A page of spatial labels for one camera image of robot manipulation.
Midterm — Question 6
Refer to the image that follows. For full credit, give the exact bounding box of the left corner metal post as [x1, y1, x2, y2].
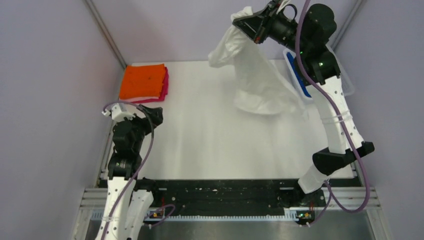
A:
[82, 0, 127, 69]

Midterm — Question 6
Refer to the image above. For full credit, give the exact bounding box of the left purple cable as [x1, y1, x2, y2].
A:
[99, 102, 157, 240]

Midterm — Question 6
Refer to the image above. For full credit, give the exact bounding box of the folded pink t-shirt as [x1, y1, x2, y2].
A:
[118, 67, 170, 104]

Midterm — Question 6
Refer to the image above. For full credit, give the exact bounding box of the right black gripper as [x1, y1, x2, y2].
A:
[234, 0, 310, 55]

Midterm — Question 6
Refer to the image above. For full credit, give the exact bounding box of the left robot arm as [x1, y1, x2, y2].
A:
[96, 101, 164, 240]

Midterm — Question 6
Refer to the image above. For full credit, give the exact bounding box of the white plastic basket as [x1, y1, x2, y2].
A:
[283, 46, 355, 104]

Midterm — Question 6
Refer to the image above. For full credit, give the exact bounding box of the corner metal post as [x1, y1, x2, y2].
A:
[82, 0, 127, 69]
[330, 0, 367, 50]

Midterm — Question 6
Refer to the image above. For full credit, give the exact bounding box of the folded orange t-shirt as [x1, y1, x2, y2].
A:
[118, 63, 167, 101]

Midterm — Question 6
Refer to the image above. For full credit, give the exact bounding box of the blue t-shirt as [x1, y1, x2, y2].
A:
[285, 50, 312, 101]

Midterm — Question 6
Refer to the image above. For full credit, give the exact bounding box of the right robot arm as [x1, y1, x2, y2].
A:
[232, 0, 375, 206]

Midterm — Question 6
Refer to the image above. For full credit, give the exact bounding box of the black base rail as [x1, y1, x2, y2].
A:
[97, 178, 362, 218]

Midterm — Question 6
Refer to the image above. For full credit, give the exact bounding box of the aluminium frame rail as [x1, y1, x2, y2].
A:
[71, 187, 392, 240]

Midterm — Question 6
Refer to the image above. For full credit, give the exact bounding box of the right corner metal post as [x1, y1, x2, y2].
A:
[330, 0, 367, 50]

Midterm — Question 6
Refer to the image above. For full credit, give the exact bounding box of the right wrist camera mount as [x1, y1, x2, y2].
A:
[276, 0, 291, 14]

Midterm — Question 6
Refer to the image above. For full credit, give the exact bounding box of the white slotted cable duct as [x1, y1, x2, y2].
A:
[90, 209, 316, 223]

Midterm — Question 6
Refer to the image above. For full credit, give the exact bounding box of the white t-shirt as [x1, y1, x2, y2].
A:
[208, 25, 309, 120]

